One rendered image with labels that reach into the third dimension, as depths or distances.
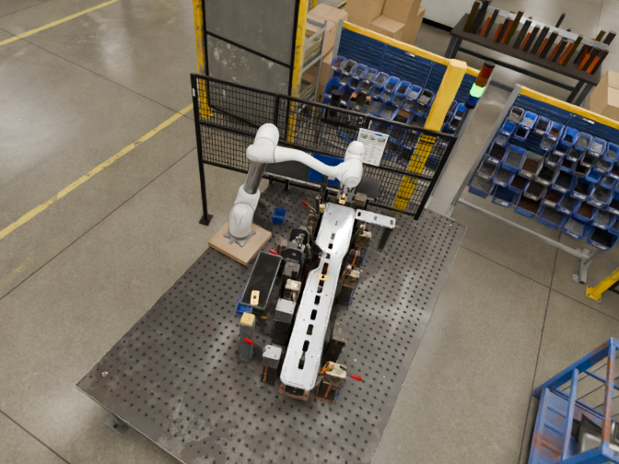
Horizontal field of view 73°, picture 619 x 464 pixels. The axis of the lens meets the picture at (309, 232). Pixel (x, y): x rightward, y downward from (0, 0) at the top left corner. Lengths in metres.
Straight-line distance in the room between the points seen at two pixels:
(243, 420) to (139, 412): 0.56
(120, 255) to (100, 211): 0.59
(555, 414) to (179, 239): 3.41
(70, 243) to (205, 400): 2.24
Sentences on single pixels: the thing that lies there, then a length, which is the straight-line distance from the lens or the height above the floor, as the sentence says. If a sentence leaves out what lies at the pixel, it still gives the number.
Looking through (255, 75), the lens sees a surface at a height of 0.80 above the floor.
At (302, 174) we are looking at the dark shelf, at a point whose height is 1.03.
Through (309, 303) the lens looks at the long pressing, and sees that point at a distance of 2.54.
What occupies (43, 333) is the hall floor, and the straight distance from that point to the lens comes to 3.85.
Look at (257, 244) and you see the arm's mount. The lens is 3.09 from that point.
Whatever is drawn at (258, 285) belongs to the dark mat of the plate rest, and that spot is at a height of 1.16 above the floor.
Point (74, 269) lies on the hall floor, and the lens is 4.12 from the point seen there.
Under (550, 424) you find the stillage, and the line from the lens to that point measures 3.80.
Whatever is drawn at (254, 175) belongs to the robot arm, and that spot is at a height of 1.21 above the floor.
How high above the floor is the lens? 3.17
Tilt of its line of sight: 49 degrees down
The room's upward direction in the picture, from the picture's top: 11 degrees clockwise
